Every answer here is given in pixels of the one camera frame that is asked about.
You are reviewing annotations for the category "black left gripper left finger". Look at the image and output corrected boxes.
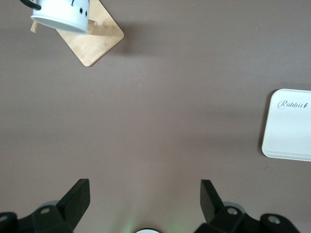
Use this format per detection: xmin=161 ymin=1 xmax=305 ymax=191
xmin=0 ymin=179 xmax=91 ymax=233

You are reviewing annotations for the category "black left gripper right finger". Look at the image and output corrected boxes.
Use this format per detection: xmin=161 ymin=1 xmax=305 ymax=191
xmin=195 ymin=179 xmax=299 ymax=233

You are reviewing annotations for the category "white smiley mug black handle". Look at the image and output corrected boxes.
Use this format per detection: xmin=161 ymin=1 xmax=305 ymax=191
xmin=19 ymin=0 xmax=92 ymax=34

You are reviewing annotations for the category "cream Rabbit tray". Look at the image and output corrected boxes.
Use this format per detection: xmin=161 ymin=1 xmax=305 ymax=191
xmin=261 ymin=88 xmax=311 ymax=162

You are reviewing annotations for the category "wooden mug tree rack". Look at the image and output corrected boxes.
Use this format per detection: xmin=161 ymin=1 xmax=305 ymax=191
xmin=29 ymin=0 xmax=124 ymax=67

